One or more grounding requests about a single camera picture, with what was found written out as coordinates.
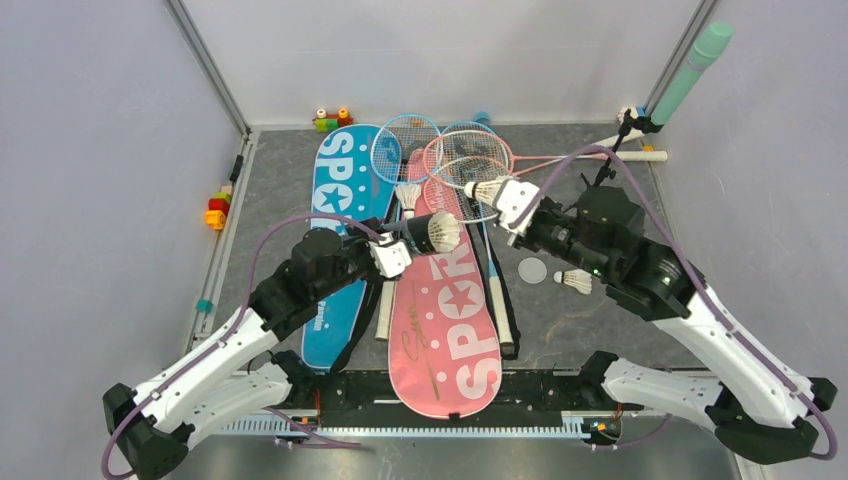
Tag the black shuttlecock tube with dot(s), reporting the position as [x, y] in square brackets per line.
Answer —
[430, 234]

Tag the white shuttlecock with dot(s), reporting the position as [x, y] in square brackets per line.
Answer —
[578, 279]
[486, 192]
[407, 194]

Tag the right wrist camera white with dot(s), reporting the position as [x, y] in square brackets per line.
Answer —
[516, 204]

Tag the toy blocks at back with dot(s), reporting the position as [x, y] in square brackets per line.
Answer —
[325, 121]

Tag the toy blocks at left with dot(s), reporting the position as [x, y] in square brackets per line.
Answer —
[218, 208]

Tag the white slotted cable duct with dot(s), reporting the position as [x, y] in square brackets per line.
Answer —
[267, 424]

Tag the blue badminton racket left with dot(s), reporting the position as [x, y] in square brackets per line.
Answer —
[393, 147]

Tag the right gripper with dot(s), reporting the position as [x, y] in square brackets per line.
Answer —
[525, 240]

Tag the blue badminton racket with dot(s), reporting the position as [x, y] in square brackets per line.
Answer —
[393, 147]
[504, 318]

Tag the green foam tube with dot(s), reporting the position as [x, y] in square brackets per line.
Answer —
[706, 49]

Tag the blue badminton racket right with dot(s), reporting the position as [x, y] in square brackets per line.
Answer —
[504, 318]

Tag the white shuttlecock on cover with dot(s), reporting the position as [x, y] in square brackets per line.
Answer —
[407, 194]

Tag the translucent round tube lid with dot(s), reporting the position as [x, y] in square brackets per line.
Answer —
[532, 270]

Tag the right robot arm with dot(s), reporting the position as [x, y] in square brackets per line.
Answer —
[756, 406]

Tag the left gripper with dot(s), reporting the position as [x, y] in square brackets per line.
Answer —
[372, 275]

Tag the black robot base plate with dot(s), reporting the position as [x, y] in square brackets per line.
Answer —
[365, 398]

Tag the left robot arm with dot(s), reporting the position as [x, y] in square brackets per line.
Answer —
[157, 423]

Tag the white shuttlecock on table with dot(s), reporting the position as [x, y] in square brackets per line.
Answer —
[578, 279]

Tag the toy blocks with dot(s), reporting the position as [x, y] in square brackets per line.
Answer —
[325, 121]
[218, 208]

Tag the teal clip on rail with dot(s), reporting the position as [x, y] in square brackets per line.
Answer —
[204, 306]

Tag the pink racket cover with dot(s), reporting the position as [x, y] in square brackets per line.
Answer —
[444, 354]

